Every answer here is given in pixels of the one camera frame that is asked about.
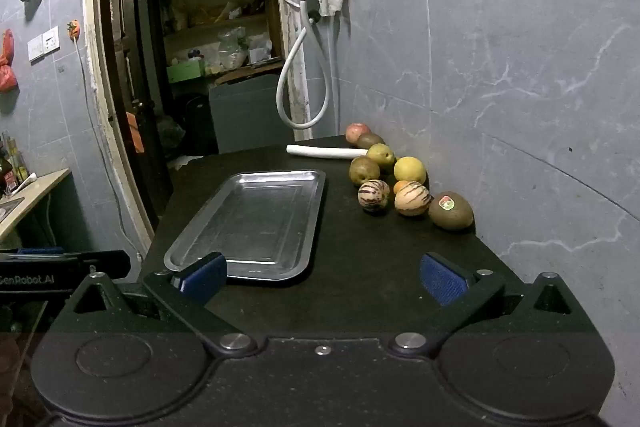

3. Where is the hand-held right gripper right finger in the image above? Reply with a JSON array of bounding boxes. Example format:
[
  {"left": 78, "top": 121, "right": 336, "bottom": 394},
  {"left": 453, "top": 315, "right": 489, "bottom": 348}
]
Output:
[{"left": 392, "top": 252, "right": 592, "bottom": 354}]

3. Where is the red plastic bag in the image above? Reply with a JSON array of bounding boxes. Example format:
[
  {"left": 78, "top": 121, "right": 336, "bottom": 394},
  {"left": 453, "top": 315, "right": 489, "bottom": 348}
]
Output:
[{"left": 0, "top": 29, "right": 19, "bottom": 94}]

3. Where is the white wall switch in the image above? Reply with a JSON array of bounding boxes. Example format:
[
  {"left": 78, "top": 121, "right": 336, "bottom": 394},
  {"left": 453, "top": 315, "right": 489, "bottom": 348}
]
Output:
[{"left": 27, "top": 28, "right": 62, "bottom": 64}]

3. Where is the black bin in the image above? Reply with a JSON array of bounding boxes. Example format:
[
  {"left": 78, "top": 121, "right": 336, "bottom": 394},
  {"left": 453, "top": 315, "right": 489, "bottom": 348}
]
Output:
[{"left": 182, "top": 94, "right": 219, "bottom": 156}]

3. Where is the red apple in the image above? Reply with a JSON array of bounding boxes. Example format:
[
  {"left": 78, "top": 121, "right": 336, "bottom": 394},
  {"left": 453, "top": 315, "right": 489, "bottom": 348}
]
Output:
[{"left": 346, "top": 123, "right": 372, "bottom": 145}]

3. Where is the door poster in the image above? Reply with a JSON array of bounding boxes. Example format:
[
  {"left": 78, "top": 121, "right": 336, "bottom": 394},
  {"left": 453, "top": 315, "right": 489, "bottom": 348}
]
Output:
[{"left": 127, "top": 109, "right": 146, "bottom": 154}]

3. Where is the brown russet pear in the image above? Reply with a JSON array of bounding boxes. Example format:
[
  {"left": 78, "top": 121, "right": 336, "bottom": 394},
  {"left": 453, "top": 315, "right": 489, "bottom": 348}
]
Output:
[{"left": 348, "top": 156, "right": 382, "bottom": 186}]

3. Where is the white hose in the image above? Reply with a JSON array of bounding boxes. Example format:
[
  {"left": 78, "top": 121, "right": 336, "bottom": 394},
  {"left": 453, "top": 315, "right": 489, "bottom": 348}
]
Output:
[{"left": 276, "top": 0, "right": 334, "bottom": 130}]

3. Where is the wooden counter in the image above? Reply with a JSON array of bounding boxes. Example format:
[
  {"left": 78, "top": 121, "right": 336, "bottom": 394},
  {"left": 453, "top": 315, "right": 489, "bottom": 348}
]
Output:
[{"left": 0, "top": 168, "right": 74, "bottom": 248}]

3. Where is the group of bottles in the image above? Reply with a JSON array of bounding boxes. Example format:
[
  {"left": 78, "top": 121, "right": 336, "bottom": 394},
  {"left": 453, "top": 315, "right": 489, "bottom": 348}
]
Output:
[{"left": 0, "top": 132, "right": 32, "bottom": 194}]

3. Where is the dark wooden door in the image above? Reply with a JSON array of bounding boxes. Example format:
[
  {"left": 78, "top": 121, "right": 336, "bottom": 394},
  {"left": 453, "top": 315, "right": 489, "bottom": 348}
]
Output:
[{"left": 99, "top": 0, "right": 174, "bottom": 219}]

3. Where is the yellow-green pear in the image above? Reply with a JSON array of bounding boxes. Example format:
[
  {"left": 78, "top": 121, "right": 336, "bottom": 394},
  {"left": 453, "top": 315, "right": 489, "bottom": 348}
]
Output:
[{"left": 366, "top": 143, "right": 397, "bottom": 168}]

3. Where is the kiwi with sticker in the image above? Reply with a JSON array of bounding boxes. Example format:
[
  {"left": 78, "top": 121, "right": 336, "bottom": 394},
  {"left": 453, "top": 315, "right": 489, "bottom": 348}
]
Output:
[{"left": 428, "top": 191, "right": 474, "bottom": 232}]

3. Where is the orange striped melon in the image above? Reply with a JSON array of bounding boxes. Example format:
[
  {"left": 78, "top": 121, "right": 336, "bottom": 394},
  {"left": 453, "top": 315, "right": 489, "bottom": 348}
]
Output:
[{"left": 394, "top": 181, "right": 432, "bottom": 217}]

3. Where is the cluttered wooden shelf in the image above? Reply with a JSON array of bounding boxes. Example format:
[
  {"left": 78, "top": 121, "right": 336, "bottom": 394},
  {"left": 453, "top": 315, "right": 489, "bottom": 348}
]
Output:
[{"left": 145, "top": 0, "right": 287, "bottom": 84}]

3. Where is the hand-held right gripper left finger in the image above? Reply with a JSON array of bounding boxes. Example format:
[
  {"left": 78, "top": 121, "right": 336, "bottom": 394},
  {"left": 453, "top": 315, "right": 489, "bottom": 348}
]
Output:
[{"left": 60, "top": 252, "right": 258, "bottom": 355}]

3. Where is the rectangular metal tray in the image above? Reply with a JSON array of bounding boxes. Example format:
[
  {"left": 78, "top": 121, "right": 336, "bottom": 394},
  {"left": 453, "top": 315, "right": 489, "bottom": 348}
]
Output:
[{"left": 163, "top": 169, "right": 327, "bottom": 283}]

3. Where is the pale striped melon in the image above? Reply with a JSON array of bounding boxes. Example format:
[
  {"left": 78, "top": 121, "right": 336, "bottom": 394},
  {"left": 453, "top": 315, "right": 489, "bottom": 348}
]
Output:
[{"left": 357, "top": 179, "right": 390, "bottom": 212}]

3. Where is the yellow citrus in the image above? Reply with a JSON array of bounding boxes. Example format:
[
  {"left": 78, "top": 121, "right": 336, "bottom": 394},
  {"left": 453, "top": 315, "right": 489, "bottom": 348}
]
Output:
[{"left": 393, "top": 156, "right": 427, "bottom": 186}]

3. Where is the green box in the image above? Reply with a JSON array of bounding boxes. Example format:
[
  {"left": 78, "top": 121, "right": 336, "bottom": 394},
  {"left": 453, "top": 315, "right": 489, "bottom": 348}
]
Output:
[{"left": 166, "top": 59, "right": 207, "bottom": 84}]

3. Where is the white leek stalk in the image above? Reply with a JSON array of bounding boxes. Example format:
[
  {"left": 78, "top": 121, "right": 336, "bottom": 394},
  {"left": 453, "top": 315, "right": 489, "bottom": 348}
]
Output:
[{"left": 286, "top": 144, "right": 369, "bottom": 161}]

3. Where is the grey cabinet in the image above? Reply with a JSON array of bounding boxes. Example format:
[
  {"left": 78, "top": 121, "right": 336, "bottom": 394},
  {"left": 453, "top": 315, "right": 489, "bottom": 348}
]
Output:
[{"left": 208, "top": 74, "right": 297, "bottom": 154}]

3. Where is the white door frame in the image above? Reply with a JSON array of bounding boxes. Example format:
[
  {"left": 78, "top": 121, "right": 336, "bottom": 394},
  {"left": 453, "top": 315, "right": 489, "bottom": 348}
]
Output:
[{"left": 81, "top": 0, "right": 157, "bottom": 240}]

